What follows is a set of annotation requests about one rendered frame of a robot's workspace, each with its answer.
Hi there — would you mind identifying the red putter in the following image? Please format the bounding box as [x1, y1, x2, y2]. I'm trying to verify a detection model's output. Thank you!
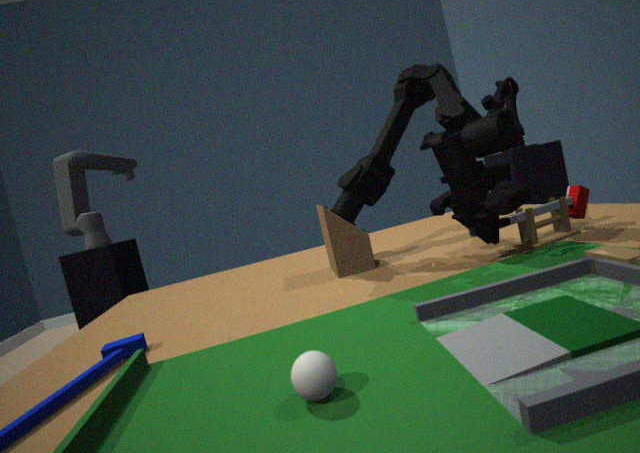
[469, 185, 589, 237]

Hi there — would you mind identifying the white ball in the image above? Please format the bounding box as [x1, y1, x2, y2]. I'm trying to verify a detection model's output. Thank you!
[291, 351, 337, 401]

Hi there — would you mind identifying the green putting mat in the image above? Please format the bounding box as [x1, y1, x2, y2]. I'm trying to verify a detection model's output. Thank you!
[90, 240, 640, 453]

